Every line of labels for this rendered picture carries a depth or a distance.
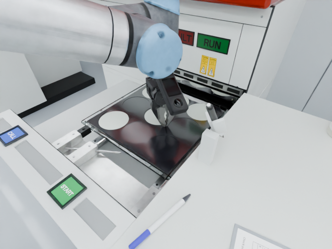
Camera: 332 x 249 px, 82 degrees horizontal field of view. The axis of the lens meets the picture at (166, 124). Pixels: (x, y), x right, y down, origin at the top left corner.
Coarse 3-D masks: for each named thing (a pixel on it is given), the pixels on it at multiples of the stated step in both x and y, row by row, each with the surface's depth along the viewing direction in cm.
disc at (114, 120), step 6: (108, 114) 67; (114, 114) 67; (120, 114) 67; (126, 114) 67; (102, 120) 65; (108, 120) 65; (114, 120) 65; (120, 120) 65; (126, 120) 65; (102, 126) 62; (108, 126) 62; (114, 126) 62; (120, 126) 62
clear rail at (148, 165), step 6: (90, 126) 62; (96, 132) 61; (102, 132) 60; (108, 138) 58; (114, 144) 57; (126, 150) 55; (132, 156) 53; (138, 156) 53; (144, 162) 51; (150, 168) 50; (156, 168) 50; (162, 174) 49
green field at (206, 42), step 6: (198, 36) 65; (204, 36) 64; (198, 42) 67; (204, 42) 65; (210, 42) 64; (216, 42) 63; (222, 42) 61; (228, 42) 60; (210, 48) 65; (216, 48) 64; (222, 48) 62
